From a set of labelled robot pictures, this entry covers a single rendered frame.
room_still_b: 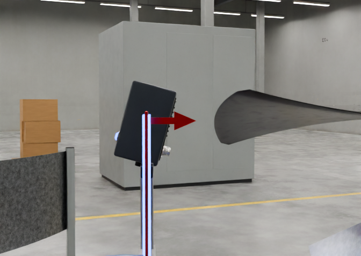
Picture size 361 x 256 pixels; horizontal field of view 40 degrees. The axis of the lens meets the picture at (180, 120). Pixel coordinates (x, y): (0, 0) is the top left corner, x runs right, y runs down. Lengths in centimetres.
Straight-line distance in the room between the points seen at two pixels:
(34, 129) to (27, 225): 615
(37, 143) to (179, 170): 271
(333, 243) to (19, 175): 180
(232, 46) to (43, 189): 516
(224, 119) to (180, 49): 623
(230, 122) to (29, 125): 787
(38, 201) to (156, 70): 451
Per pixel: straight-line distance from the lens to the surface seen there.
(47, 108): 850
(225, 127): 69
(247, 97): 56
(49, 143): 854
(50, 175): 248
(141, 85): 120
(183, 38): 691
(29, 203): 239
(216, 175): 715
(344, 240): 70
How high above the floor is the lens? 121
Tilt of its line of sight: 2 degrees down
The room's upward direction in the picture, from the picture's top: straight up
